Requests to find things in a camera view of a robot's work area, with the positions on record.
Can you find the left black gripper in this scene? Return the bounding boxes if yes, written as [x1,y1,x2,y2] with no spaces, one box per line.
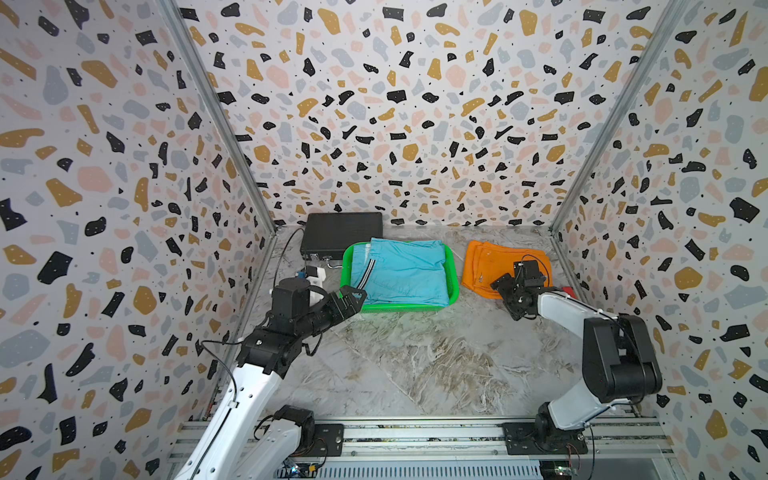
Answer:
[295,285,366,342]

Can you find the green plastic basket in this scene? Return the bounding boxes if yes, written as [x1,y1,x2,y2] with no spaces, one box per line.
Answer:
[338,241,461,314]

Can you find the orange pants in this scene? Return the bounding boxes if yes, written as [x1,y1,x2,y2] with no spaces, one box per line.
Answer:
[461,240,553,299]

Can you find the teal pants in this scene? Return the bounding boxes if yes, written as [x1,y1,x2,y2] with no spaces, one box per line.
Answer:
[350,237,450,307]

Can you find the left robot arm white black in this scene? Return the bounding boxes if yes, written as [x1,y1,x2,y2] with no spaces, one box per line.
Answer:
[176,277,367,479]

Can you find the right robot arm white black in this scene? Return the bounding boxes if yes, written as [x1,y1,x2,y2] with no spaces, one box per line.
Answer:
[491,260,663,441]

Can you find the black hard case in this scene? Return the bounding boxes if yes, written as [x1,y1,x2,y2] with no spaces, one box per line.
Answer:
[300,212,383,260]

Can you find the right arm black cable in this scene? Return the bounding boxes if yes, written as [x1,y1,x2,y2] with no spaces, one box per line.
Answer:
[518,254,553,289]

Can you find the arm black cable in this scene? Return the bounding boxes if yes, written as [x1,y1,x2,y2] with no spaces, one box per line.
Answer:
[197,226,308,385]
[518,254,553,289]

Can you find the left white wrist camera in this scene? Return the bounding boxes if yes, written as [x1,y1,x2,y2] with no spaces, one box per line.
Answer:
[297,265,327,294]

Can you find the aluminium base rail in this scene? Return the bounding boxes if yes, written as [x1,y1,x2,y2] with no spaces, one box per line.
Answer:
[165,417,685,479]

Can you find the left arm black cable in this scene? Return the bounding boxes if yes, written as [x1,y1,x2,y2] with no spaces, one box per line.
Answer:
[197,226,308,385]

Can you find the right aluminium corner post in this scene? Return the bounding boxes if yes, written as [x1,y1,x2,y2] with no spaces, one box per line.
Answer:
[549,0,689,240]

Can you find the aluminium corner post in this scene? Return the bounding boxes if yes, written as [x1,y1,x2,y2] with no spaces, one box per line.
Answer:
[549,0,689,240]
[156,0,277,236]

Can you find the left aluminium corner post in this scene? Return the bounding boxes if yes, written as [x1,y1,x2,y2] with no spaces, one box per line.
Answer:
[156,0,277,236]

